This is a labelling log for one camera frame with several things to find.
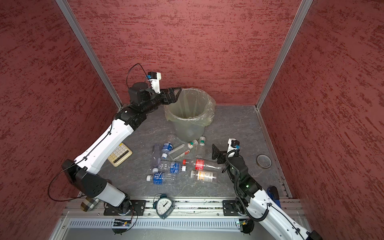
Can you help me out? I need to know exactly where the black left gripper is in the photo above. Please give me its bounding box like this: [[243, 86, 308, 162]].
[[142, 87, 182, 114]]

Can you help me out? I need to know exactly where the yellow label white cap bottle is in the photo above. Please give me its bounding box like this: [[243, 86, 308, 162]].
[[190, 170, 217, 183]]

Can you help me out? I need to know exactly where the green cap slim bottle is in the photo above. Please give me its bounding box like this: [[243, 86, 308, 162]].
[[168, 140, 198, 161]]

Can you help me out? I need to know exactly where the blue label bottle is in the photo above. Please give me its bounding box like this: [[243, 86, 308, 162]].
[[161, 142, 173, 160], [146, 172, 176, 185], [152, 161, 186, 174]]

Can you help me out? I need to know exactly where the clear crushed plastic bottle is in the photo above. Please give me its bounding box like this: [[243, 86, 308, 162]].
[[151, 144, 163, 173]]

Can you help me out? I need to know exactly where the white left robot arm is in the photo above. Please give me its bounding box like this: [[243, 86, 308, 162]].
[[62, 82, 182, 215]]

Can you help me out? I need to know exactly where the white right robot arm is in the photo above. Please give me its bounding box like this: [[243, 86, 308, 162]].
[[212, 145, 322, 240]]

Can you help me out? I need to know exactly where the clear green bin liner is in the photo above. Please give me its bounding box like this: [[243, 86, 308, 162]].
[[164, 88, 216, 127]]

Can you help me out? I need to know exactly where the red label bottle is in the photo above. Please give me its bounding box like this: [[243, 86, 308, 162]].
[[182, 159, 223, 171]]

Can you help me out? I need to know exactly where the tape roll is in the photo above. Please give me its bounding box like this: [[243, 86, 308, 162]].
[[256, 154, 272, 169]]

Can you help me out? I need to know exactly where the blue tool right edge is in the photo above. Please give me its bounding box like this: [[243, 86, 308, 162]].
[[267, 186, 281, 208]]

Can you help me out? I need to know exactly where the beige calculator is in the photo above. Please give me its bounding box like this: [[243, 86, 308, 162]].
[[108, 143, 133, 167]]

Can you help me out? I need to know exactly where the green heart alarm clock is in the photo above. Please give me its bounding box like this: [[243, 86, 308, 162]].
[[153, 194, 174, 220]]

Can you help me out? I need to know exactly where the striped roll left edge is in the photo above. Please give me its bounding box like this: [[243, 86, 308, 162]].
[[81, 197, 100, 212]]

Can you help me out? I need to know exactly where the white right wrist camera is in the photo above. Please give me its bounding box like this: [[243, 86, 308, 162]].
[[227, 139, 240, 153]]

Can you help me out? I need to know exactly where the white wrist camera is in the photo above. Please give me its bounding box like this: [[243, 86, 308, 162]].
[[227, 139, 240, 153], [147, 72, 162, 94]]

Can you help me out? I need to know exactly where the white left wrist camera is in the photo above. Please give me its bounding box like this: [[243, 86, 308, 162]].
[[147, 72, 162, 94]]

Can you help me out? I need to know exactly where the aluminium left corner post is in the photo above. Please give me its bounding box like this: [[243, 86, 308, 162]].
[[55, 0, 123, 110]]

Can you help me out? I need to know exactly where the aluminium corner post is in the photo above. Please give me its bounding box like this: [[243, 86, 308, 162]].
[[55, 0, 123, 110], [256, 0, 313, 111]]

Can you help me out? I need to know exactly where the aluminium front rail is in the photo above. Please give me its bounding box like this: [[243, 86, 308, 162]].
[[61, 198, 245, 229]]

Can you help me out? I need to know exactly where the aluminium right corner post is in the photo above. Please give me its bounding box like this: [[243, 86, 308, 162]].
[[256, 0, 313, 111]]

